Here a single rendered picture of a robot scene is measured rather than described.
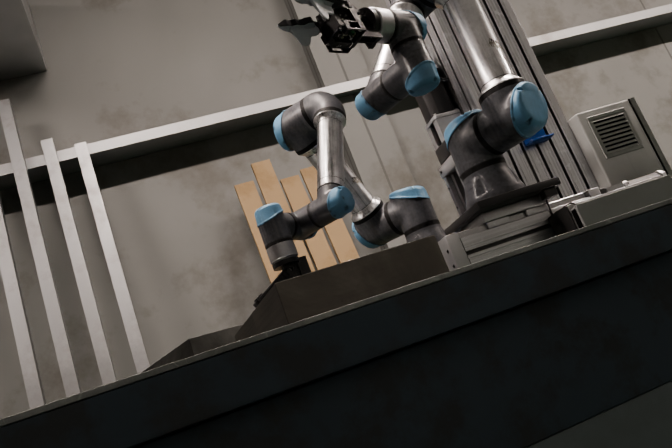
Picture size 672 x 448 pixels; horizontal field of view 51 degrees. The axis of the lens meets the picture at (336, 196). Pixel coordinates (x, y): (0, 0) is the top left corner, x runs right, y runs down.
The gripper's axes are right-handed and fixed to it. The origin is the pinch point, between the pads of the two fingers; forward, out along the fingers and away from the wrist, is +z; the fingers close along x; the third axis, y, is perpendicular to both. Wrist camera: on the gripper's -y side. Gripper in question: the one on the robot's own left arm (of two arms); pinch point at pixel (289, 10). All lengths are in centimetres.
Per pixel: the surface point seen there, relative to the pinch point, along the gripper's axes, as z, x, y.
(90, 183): -62, 229, -105
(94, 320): -45, 237, -34
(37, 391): -15, 249, -11
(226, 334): 28, 20, 53
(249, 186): -137, 204, -79
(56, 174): -49, 235, -116
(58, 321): -30, 240, -38
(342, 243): -165, 187, -28
